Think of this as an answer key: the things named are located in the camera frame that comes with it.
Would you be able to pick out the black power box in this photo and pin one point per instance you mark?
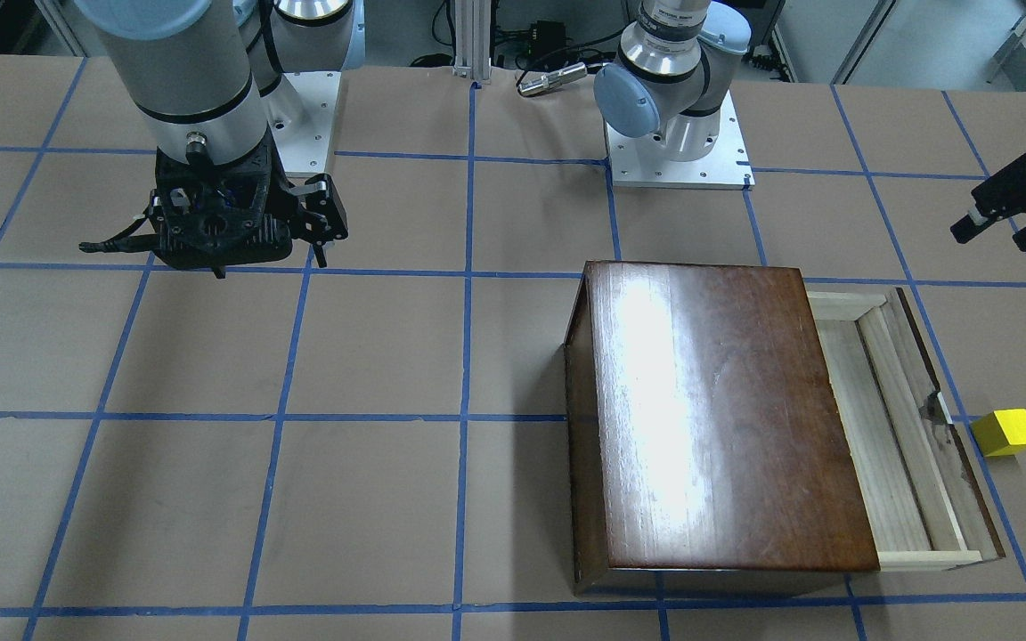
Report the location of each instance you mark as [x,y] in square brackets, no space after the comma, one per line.
[543,37]

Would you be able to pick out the light wood drawer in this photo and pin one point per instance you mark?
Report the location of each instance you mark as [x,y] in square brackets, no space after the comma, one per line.
[923,499]

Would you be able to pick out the dark wooden drawer cabinet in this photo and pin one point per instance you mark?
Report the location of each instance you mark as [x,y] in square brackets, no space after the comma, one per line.
[705,440]

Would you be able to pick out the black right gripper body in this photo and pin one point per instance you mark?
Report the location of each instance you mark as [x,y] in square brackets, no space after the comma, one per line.
[322,209]

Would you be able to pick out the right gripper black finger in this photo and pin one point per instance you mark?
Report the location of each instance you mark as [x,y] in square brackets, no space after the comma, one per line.
[319,207]
[317,239]

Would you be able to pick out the aluminium frame post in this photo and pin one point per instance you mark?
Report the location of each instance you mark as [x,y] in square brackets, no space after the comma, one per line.
[472,40]

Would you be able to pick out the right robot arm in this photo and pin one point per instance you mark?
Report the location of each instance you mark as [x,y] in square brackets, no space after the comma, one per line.
[242,98]

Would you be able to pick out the yellow block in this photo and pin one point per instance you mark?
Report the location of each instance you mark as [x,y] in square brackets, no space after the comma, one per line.
[1000,432]

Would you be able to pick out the silver cylinder connector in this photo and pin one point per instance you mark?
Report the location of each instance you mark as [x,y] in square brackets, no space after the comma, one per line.
[553,80]

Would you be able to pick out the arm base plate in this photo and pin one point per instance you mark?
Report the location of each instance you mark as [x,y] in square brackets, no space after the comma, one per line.
[707,153]
[303,114]

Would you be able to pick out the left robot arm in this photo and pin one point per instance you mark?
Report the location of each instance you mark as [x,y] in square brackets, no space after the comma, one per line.
[678,58]

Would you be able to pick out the white drawer handle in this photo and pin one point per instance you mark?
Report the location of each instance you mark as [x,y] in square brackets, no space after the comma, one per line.
[938,409]

